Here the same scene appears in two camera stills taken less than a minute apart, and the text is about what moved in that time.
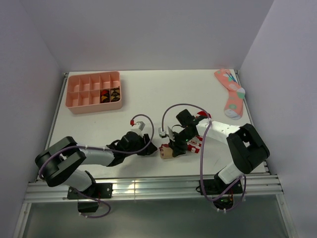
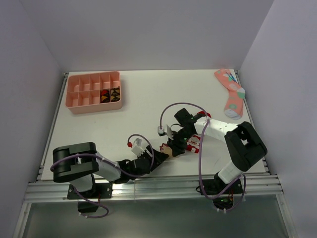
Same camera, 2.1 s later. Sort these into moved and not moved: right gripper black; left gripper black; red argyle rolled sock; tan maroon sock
Moved: left gripper black
Not moved: red argyle rolled sock; tan maroon sock; right gripper black
